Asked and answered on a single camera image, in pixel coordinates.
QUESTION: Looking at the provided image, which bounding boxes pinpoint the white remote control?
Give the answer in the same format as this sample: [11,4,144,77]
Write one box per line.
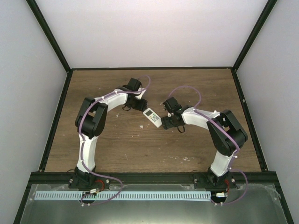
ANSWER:
[143,108,162,128]

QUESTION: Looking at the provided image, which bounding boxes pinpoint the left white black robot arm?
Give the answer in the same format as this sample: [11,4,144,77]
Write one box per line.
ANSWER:
[70,78,151,189]

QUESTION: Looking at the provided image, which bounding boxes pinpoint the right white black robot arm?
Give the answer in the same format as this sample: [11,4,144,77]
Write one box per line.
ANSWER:
[161,97,248,188]

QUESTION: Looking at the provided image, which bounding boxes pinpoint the metal front plate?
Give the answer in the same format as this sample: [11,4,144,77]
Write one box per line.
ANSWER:
[20,184,287,224]

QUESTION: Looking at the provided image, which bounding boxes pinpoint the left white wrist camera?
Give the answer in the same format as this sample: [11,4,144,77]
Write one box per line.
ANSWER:
[135,88,146,99]

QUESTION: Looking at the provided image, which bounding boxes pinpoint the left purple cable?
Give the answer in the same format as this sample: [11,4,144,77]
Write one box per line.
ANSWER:
[79,75,124,206]

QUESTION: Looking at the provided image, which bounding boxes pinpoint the purple cable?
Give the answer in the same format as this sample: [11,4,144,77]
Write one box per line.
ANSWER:
[167,85,248,206]
[79,75,124,206]

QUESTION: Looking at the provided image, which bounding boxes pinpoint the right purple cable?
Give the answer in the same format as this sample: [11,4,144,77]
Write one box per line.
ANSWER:
[167,85,248,206]

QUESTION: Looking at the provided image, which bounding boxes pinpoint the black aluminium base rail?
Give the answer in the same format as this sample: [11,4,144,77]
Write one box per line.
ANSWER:
[27,171,280,190]

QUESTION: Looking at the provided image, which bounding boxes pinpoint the light blue slotted cable duct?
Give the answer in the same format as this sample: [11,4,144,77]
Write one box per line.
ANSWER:
[34,191,211,202]

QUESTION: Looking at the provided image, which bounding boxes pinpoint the black enclosure frame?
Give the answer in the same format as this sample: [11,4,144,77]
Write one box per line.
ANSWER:
[13,0,295,224]

